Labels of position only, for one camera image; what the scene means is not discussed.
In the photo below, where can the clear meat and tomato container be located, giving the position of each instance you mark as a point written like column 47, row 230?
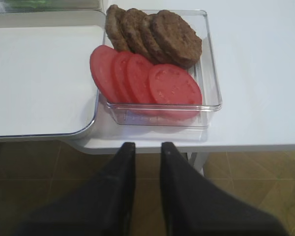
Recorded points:
column 203, row 73

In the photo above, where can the red tomato slice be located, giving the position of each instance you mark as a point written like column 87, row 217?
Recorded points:
column 137, row 71
column 100, row 61
column 119, row 65
column 170, row 84

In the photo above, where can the green lettuce leaf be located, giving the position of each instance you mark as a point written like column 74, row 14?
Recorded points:
column 30, row 3

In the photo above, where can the brown burger patty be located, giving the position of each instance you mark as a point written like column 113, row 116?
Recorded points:
column 114, row 15
column 130, row 26
column 176, row 38
column 148, row 38

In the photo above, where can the white metal tray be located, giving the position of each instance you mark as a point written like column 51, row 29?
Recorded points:
column 39, row 78

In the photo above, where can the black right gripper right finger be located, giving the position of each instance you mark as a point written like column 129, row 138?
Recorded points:
column 194, row 206

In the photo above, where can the clear lettuce and cheese container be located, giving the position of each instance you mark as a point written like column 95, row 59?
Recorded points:
column 7, row 6

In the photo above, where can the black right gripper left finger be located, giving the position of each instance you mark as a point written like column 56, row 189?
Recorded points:
column 100, row 207

